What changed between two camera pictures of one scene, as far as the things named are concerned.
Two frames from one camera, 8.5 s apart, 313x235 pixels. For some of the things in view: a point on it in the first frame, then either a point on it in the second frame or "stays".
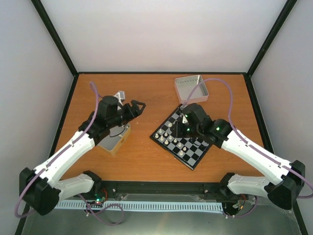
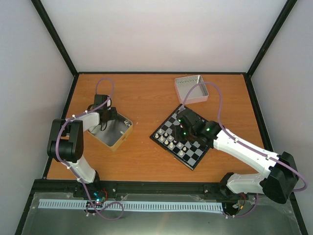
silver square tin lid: [185, 85] stays
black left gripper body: [129, 116] to [111, 117]
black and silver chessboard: [189, 151] stays
